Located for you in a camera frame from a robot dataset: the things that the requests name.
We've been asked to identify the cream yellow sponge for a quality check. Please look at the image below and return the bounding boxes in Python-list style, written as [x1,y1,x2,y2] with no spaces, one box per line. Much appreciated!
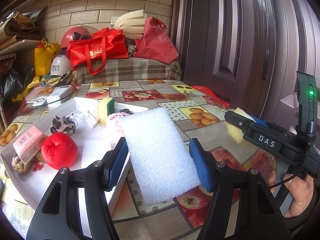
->
[224,107,256,145]

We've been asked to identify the braided brown rope toy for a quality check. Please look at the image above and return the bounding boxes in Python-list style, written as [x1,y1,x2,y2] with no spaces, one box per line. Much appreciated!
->
[11,156,31,174]

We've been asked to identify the red plush apple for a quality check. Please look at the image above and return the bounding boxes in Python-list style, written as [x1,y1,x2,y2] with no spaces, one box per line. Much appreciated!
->
[41,133,78,170]

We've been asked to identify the pink tissue pack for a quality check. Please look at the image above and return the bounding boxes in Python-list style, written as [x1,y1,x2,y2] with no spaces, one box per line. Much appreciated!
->
[13,125,46,165]

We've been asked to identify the white foam block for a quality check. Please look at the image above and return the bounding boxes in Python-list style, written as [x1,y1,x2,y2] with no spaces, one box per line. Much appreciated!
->
[119,107,200,206]

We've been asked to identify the pink plush toy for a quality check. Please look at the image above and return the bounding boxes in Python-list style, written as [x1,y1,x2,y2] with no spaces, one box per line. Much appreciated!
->
[106,112,130,134]

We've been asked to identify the yellow green sponge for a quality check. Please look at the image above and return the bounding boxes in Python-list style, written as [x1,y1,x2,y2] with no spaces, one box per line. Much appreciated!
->
[98,98,114,125]

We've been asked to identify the blue grey rope toy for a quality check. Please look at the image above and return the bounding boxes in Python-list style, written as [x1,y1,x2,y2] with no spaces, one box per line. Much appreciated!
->
[118,108,132,115]

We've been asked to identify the white shallow tray box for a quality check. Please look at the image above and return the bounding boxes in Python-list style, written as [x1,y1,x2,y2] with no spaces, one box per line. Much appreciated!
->
[0,96,149,238]

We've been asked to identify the fruit pattern tablecloth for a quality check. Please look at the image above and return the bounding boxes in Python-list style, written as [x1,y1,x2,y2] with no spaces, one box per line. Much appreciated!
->
[1,80,276,239]

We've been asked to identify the flat red gift bag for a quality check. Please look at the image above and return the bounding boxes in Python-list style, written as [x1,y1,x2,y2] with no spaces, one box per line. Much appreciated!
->
[191,86,229,107]

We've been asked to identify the white power bank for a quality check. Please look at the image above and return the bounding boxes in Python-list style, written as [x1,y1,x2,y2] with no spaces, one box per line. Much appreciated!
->
[47,85,73,105]

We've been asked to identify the dark wooden door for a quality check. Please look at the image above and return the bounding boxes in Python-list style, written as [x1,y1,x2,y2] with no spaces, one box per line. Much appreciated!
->
[170,0,319,131]

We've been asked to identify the black plastic bag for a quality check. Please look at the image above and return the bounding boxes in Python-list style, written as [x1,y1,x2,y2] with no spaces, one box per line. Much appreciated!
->
[1,67,35,100]

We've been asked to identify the white safety helmet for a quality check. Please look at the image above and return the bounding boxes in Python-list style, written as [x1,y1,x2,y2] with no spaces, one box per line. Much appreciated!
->
[50,55,73,76]

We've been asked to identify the plaid blanket covered bench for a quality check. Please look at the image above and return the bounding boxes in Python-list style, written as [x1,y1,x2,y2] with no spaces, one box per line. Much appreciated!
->
[72,57,182,85]

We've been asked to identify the yellow shopping bag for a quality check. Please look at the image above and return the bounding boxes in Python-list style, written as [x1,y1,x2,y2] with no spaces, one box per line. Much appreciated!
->
[34,38,60,76]

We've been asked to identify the dark red fabric bag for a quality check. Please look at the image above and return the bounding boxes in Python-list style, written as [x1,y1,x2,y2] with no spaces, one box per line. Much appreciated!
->
[133,17,178,64]

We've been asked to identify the glossy red tote bag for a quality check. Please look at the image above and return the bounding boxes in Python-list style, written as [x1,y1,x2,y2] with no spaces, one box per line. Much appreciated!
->
[66,28,129,75]

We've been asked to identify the pink red helmet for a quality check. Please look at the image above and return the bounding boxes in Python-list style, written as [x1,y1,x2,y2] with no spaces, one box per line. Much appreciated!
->
[61,27,91,48]

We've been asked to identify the cream foam roll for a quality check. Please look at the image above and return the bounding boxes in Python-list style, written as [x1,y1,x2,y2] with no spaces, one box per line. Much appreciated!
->
[114,10,147,40]

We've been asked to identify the black camera module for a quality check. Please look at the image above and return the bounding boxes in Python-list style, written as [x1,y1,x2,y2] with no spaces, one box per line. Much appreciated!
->
[296,72,317,142]

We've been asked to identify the white round wireless charger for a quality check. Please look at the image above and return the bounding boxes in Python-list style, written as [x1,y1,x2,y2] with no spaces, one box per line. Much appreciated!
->
[27,96,47,109]

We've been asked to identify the black cable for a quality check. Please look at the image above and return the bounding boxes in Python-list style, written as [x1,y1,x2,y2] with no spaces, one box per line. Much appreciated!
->
[24,84,77,108]

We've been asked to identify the wooden wall shelf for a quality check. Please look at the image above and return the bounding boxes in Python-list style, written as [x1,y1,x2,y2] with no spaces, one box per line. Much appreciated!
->
[0,6,48,58]

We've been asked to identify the wall light switch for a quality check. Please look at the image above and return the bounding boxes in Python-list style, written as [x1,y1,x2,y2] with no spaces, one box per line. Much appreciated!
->
[110,16,119,25]

